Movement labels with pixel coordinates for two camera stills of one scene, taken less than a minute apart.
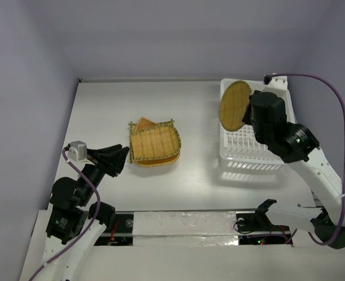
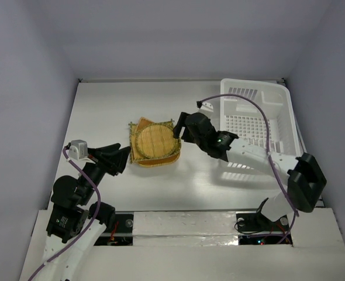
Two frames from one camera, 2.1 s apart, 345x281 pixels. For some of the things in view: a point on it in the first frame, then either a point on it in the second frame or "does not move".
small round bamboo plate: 233,104 → 156,141
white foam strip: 185,228 does not move
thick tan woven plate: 157,162 does not move
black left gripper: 112,156 does not move
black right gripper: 253,109 → 185,126
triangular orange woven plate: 144,123 does not move
